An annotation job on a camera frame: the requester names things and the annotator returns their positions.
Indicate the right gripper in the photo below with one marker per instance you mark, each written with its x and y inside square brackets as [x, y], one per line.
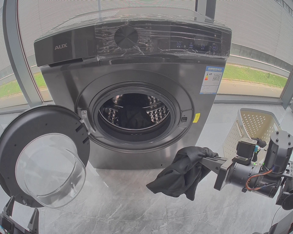
[242, 173]

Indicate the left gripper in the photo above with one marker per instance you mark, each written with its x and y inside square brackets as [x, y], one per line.
[13, 226]

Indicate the black garment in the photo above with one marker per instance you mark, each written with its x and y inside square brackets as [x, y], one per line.
[183, 171]

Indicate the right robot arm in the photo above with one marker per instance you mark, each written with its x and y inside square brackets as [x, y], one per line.
[278, 150]

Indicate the cream laundry basket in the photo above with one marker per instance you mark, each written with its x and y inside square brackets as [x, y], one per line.
[254, 123]

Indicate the washing machine door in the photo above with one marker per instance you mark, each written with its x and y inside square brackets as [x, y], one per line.
[34, 128]

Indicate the heap of dark clothes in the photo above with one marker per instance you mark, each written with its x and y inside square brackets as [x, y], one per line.
[134, 118]

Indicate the grey washing machine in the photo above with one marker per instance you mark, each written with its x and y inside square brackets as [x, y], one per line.
[142, 75]

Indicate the window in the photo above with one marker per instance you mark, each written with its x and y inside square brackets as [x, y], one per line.
[251, 34]

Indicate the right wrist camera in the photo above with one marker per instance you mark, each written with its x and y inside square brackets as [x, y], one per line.
[246, 148]

